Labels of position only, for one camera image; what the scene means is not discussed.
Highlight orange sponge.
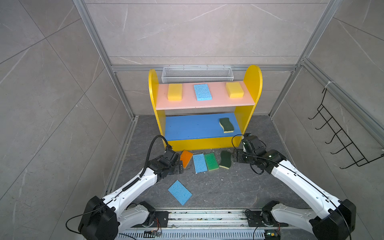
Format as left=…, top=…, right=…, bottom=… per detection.
left=180, top=150, right=194, bottom=169

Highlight dark green curved sponge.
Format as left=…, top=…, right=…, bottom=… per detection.
left=219, top=118, right=235, bottom=134
left=219, top=151, right=232, bottom=169

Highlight green yellow sponge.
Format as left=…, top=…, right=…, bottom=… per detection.
left=204, top=153, right=220, bottom=171

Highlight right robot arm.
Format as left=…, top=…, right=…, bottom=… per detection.
left=234, top=134, right=356, bottom=240

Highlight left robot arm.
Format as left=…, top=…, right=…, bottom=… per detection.
left=66, top=135, right=183, bottom=240

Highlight yellow shelf unit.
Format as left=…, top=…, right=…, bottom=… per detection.
left=149, top=65, right=263, bottom=151

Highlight light blue sponge middle row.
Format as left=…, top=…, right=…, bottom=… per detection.
left=193, top=154, right=208, bottom=174

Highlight light blue sponge front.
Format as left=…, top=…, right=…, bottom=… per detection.
left=168, top=181, right=192, bottom=206

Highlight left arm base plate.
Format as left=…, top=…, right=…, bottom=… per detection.
left=142, top=211, right=170, bottom=228

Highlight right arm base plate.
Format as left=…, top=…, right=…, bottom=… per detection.
left=244, top=210, right=289, bottom=227

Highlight aluminium rail base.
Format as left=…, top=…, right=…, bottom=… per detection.
left=116, top=209, right=316, bottom=240

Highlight white wire mesh basket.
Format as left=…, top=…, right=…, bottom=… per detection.
left=162, top=67, right=234, bottom=84

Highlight black wire hook rack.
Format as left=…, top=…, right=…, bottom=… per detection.
left=308, top=88, right=384, bottom=170

